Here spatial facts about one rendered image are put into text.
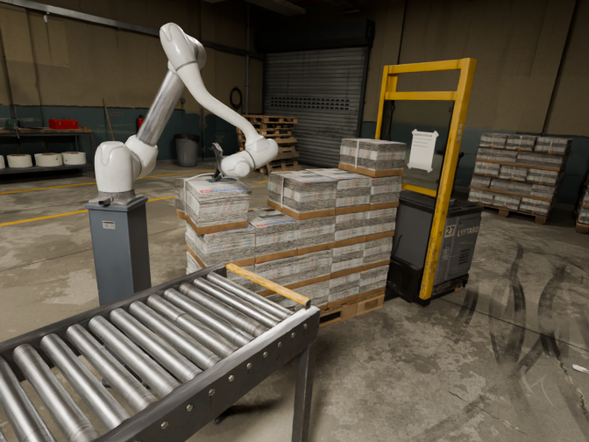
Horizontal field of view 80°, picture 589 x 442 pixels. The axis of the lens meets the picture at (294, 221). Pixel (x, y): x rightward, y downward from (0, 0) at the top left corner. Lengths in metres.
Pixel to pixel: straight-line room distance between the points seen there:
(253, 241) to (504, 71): 7.00
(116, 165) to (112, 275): 0.54
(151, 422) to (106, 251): 1.12
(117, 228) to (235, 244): 0.58
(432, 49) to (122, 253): 7.81
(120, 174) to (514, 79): 7.47
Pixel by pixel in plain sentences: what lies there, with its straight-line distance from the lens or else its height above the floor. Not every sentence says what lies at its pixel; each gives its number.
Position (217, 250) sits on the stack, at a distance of 1.92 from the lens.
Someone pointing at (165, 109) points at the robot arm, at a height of 1.43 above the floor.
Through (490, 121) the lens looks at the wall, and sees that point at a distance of 8.26.
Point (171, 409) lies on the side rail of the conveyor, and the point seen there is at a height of 0.80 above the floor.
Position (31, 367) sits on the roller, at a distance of 1.18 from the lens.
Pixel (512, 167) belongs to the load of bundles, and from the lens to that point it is 6.57.
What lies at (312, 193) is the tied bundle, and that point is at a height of 0.99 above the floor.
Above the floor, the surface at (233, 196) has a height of 1.02.
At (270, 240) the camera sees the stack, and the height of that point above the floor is 0.73.
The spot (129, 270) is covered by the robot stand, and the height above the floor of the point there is 0.68.
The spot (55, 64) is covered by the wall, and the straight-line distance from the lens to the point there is 8.39.
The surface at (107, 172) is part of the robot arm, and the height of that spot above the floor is 1.15.
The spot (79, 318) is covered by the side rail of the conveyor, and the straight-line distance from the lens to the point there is 1.33.
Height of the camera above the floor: 1.46
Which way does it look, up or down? 17 degrees down
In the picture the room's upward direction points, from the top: 3 degrees clockwise
